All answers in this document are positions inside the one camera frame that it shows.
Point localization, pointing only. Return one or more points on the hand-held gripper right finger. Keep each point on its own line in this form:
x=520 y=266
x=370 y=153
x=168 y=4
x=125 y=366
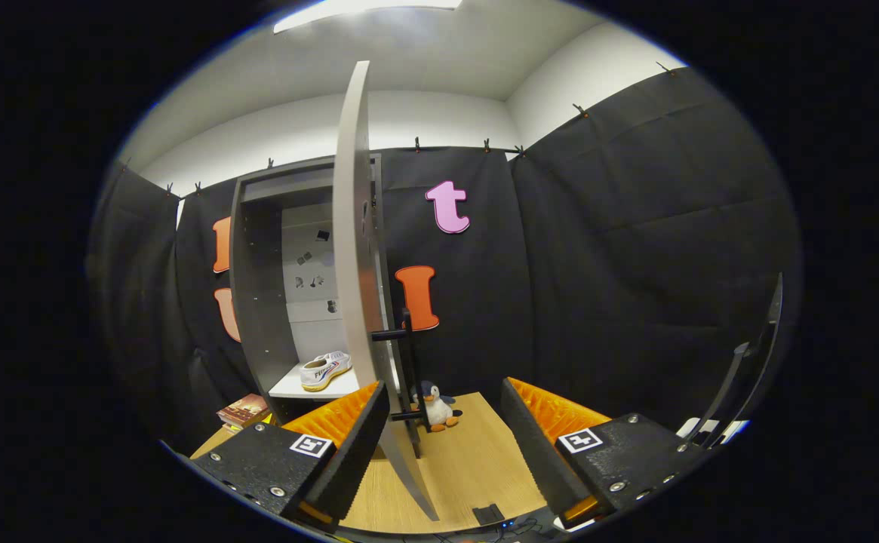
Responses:
x=533 y=452

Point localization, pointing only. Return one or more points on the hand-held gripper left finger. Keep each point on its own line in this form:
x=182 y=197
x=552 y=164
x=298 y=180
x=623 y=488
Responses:
x=356 y=456

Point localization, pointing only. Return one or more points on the white canvas shoe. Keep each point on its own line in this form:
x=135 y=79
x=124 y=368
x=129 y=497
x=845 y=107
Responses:
x=322 y=371

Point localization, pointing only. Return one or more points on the grey shoe cabinet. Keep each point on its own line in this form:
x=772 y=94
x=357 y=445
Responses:
x=258 y=302

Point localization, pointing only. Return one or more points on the beige shoe cabinet door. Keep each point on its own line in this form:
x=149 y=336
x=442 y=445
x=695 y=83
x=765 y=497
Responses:
x=352 y=264

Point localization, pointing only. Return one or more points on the penguin plush toy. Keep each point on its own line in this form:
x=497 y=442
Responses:
x=435 y=411

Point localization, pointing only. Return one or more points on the brown cover book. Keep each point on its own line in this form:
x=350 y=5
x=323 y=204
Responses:
x=243 y=411

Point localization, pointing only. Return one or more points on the black backdrop cloth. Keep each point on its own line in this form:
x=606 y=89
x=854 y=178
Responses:
x=597 y=264

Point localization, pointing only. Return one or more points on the ceiling light panel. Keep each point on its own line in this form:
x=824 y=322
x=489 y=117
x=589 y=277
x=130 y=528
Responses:
x=364 y=7

